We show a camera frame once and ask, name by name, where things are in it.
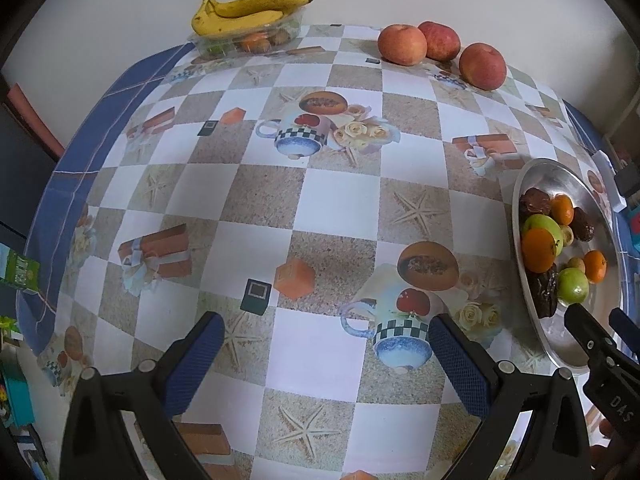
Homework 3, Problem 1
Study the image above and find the colourful teal carton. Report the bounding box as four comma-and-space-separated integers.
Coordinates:
0, 350, 39, 429

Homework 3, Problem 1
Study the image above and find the green packet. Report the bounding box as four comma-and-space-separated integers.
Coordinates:
0, 242, 41, 294

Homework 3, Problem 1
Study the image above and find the wrinkled brown date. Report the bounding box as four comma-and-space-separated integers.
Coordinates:
519, 187, 552, 219
527, 266, 560, 319

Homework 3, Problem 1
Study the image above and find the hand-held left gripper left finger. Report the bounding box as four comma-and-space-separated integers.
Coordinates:
60, 311, 226, 480

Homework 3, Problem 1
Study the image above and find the red apple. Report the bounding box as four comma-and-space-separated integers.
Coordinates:
377, 24, 428, 67
459, 43, 507, 92
417, 21, 461, 62

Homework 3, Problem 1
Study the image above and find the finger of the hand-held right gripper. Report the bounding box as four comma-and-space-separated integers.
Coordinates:
608, 307, 640, 357
564, 304, 619, 362

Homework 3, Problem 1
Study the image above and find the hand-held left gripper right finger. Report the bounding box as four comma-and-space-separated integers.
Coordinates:
427, 312, 606, 480

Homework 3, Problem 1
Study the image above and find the clear plastic container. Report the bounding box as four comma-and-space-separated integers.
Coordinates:
188, 9, 307, 59

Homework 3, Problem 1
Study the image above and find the dark brown avocado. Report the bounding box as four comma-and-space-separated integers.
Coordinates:
571, 207, 596, 242

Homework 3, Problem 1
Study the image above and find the small orange fruit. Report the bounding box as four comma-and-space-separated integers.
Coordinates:
239, 33, 273, 55

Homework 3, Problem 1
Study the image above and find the printed checked tablecloth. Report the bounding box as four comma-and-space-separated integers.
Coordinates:
30, 22, 626, 480

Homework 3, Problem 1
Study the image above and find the yellow banana bunch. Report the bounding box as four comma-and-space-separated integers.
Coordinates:
191, 0, 315, 39

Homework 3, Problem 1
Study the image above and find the green apple upper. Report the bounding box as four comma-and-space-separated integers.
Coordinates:
522, 214, 564, 247

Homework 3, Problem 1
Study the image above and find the black power adapter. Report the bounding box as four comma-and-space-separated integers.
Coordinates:
615, 162, 640, 197

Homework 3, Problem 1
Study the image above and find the white power strip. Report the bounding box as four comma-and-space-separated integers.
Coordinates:
594, 150, 629, 214

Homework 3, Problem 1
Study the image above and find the stainless steel bowl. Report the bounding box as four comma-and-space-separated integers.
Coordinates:
511, 158, 625, 375

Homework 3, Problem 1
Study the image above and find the orange tangerine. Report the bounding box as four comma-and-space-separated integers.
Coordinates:
550, 194, 575, 226
521, 227, 563, 272
583, 250, 608, 284

